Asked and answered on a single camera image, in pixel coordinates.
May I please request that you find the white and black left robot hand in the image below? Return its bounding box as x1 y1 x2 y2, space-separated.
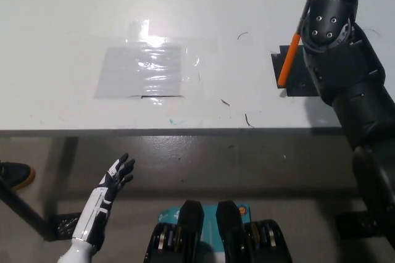
71 152 136 247

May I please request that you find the orange microfiber telescopic duster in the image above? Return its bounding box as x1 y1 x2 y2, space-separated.
276 0 333 88

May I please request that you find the black desk leg with foot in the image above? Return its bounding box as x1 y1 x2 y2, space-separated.
0 176 81 242

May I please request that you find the black desk foot plate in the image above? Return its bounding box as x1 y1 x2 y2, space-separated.
335 212 376 241

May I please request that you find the black shoe with tan sole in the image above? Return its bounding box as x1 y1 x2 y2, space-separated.
0 161 36 191

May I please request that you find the clear taped grey plastic sheet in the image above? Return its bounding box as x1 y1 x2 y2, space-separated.
93 19 203 107

